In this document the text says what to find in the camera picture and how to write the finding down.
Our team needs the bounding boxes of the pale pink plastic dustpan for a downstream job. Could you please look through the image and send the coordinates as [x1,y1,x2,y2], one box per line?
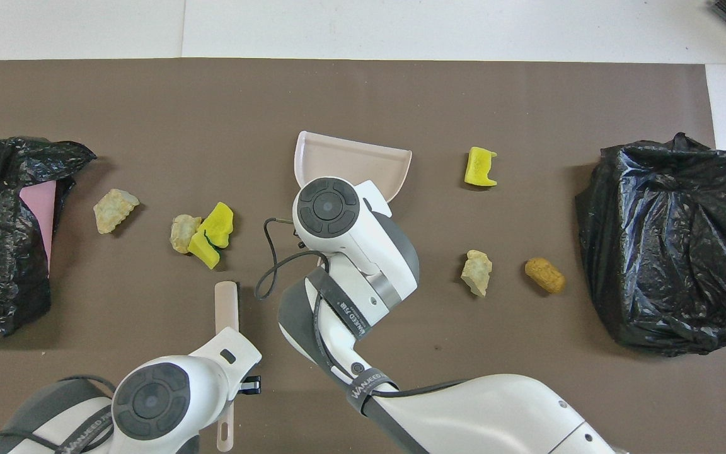
[294,131,413,202]

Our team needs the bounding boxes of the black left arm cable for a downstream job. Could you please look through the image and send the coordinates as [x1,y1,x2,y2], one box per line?
[0,375,118,454]

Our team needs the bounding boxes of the beige hand brush black bristles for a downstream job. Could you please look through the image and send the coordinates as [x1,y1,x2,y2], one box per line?
[214,281,239,452]

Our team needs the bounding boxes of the pink bin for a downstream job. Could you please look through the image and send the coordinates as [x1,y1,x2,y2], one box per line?
[20,181,57,275]

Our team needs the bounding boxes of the black bag lined bin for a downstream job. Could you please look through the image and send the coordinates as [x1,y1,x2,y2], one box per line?
[575,132,726,358]

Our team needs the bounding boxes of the yellow notched sponge piece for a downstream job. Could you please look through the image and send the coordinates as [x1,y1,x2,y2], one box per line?
[464,146,498,187]

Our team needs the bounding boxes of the orange brown fried nugget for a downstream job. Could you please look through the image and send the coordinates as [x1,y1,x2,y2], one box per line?
[524,257,567,294]

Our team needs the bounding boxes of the yellow sponge chunk green edge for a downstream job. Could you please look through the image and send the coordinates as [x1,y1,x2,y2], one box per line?
[187,230,221,270]

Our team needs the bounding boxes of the brown table mat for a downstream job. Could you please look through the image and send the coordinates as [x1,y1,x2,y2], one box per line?
[0,59,726,454]

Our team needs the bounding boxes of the large yellow sponge chunk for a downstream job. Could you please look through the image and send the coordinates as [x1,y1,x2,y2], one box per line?
[198,202,234,248]

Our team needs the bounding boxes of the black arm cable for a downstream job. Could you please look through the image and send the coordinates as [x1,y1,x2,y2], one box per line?
[255,218,464,404]
[0,375,118,454]

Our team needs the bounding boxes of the large pale foam scrap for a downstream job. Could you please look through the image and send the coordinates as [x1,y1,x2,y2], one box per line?
[93,189,140,235]

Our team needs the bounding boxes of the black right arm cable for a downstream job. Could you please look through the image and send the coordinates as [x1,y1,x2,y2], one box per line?
[255,218,464,404]

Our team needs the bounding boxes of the small pale foam scrap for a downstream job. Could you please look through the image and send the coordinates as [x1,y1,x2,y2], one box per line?
[170,214,202,254]

